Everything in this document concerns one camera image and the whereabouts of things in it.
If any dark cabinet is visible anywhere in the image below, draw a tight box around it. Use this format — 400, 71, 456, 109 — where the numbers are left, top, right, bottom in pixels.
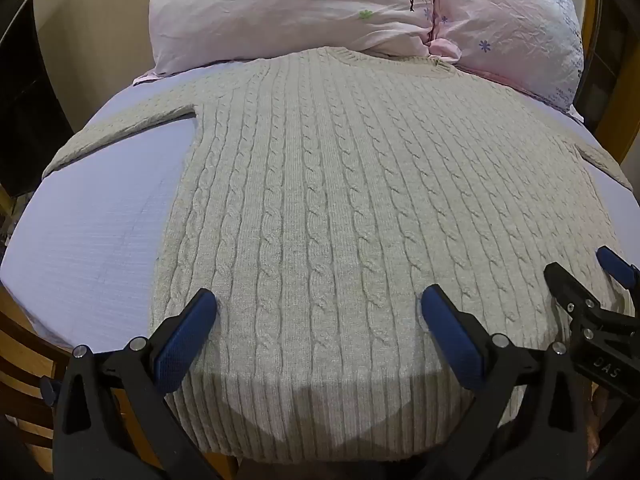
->
0, 0, 72, 197

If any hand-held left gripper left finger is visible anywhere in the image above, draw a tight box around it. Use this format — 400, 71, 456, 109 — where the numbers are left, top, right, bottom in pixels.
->
52, 288, 221, 480

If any cream cable-knit sweater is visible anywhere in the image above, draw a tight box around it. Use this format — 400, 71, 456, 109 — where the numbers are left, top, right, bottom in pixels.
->
42, 46, 633, 463

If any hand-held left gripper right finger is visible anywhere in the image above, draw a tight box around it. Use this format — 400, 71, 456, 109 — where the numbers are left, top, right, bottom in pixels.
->
420, 284, 597, 480

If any pink floral pillow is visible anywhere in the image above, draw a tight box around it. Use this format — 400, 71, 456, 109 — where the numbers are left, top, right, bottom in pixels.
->
431, 0, 586, 122
133, 0, 440, 86

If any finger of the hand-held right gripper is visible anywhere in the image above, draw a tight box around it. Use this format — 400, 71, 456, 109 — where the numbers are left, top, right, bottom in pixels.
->
543, 261, 602, 322
596, 246, 640, 289

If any lavender bed sheet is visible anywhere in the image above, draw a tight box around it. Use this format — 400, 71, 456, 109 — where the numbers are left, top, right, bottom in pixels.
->
0, 62, 640, 353

